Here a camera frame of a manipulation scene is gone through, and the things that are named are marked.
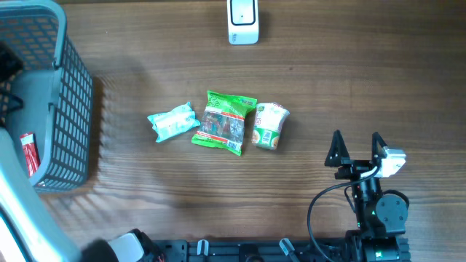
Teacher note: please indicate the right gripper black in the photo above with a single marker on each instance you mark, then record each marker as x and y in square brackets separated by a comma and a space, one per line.
[353, 167]

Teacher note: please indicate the instant noodle cup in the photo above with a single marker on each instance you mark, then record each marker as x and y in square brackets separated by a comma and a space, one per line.
[269, 120]

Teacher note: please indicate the green snack bag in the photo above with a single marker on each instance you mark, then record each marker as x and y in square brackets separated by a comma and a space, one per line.
[223, 122]

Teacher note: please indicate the light blue tissue pack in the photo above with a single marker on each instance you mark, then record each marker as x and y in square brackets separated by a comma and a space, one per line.
[169, 124]

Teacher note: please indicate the red stick packet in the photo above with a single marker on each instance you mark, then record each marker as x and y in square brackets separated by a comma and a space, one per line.
[31, 153]

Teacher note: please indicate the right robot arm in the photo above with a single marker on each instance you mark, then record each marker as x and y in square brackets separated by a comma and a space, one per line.
[381, 215]

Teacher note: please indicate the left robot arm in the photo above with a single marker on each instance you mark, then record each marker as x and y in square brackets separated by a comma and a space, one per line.
[38, 236]

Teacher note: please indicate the white barcode scanner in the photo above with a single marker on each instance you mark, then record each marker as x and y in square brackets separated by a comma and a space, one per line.
[243, 21]

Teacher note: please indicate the grey plastic mesh basket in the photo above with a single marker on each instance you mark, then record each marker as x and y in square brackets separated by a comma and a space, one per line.
[47, 91]

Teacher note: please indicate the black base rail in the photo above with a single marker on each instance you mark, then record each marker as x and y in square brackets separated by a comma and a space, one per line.
[262, 251]

